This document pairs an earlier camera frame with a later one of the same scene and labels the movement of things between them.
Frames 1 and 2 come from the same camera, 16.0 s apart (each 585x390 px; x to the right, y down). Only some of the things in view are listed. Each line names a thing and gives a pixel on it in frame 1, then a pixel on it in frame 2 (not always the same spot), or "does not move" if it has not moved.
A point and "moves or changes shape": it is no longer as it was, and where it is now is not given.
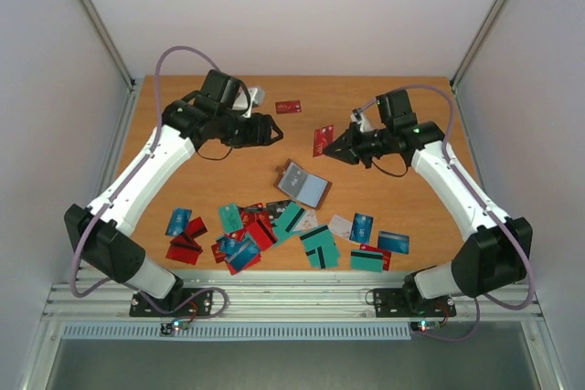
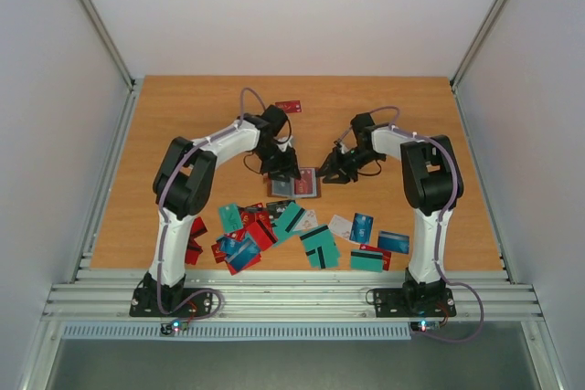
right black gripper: [355, 146] -> [343, 163]
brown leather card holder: [301, 185] moves or changes shape
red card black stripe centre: [261, 235] does not move
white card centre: [308, 220] does not move
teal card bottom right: [366, 260] does not move
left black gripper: [260, 134] -> [287, 168]
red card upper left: [196, 227] does not move
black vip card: [275, 208] does not move
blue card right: [361, 228] does not move
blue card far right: [394, 242] does not move
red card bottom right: [386, 255] does not move
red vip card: [323, 136] -> [306, 184]
